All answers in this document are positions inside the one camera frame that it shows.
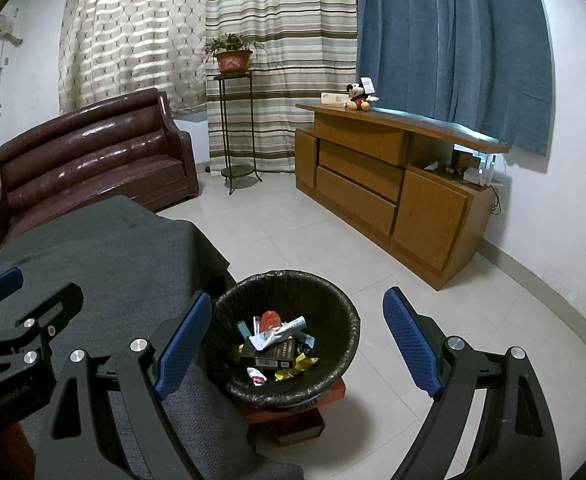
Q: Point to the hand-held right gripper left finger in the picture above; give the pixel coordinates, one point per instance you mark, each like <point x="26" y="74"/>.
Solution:
<point x="183" y="345"/>

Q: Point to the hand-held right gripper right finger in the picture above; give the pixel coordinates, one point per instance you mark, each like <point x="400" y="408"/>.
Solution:
<point x="413" y="342"/>

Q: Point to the light blue toothpaste tube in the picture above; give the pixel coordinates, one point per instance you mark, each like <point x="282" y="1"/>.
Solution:
<point x="243" y="332"/>

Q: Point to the white paper scrap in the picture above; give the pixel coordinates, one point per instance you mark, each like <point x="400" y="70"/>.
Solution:
<point x="260" y="342"/>

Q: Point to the white green wrapper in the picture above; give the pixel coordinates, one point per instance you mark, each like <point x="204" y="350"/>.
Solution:
<point x="255" y="375"/>

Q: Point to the bin with black bag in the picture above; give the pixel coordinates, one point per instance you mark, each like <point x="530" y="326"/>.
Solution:
<point x="333" y="320"/>

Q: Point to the dark cigarette box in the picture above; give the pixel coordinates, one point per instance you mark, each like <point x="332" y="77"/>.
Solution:
<point x="270" y="357"/>

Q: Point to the red plastic wrapper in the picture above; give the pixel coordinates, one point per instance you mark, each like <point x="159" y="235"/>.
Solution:
<point x="271" y="321"/>

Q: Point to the blue and white packet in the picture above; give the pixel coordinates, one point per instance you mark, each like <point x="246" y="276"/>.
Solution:
<point x="309" y="340"/>

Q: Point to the white printed tube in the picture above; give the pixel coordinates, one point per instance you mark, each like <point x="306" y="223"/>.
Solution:
<point x="293" y="326"/>

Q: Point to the yellow wrapper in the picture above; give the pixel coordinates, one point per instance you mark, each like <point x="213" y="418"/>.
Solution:
<point x="300" y="364"/>

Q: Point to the dark grey tablecloth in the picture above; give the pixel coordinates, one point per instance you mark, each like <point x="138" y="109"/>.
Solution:
<point x="123" y="260"/>

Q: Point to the red wooden stool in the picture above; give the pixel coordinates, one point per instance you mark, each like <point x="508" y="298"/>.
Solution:
<point x="298" y="425"/>

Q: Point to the brown leather sofa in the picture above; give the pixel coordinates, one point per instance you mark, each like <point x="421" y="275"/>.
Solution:
<point x="88" y="160"/>

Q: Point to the wooden cabinet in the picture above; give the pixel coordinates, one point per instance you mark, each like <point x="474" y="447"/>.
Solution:
<point x="358" y="190"/>

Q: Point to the small white object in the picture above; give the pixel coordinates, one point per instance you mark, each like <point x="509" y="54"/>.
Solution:
<point x="432" y="166"/>

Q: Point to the white router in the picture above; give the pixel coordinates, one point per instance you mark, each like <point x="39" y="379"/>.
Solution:
<point x="480" y="175"/>

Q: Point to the metal plant stand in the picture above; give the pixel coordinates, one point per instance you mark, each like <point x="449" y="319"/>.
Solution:
<point x="240" y="172"/>

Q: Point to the small brown box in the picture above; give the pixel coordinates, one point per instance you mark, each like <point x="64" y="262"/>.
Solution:
<point x="462" y="160"/>

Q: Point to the mouse plush toy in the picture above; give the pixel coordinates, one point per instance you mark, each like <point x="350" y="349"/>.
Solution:
<point x="357" y="95"/>

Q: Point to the beige flat box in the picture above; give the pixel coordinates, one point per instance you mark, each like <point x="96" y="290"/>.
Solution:
<point x="333" y="99"/>

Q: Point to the white air conditioner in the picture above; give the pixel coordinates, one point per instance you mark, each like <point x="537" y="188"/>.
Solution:
<point x="5" y="27"/>

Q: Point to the potted plant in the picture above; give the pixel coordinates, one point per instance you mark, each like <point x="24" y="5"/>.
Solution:
<point x="233" y="62"/>

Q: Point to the beige patterned curtain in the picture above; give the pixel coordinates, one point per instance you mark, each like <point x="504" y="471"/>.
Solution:
<point x="123" y="25"/>

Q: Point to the blue curtain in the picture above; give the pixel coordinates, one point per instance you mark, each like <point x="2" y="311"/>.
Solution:
<point x="448" y="45"/>

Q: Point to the striped curtain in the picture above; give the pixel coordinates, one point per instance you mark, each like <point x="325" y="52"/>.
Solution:
<point x="283" y="35"/>

